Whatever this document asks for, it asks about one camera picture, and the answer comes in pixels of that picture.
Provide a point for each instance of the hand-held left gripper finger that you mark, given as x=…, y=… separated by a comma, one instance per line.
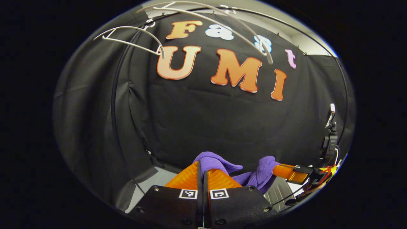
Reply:
x=200, y=203
x=205, y=206

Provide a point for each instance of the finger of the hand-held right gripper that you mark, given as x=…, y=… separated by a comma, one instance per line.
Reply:
x=287, y=173

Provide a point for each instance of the white plastic clothes hanger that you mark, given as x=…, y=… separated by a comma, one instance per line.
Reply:
x=269, y=58
x=163, y=54

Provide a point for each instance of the black clothes rack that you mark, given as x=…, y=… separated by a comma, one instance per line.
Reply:
x=112, y=98

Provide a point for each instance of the grey slotted plastic object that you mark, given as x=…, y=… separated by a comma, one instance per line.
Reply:
x=279, y=194

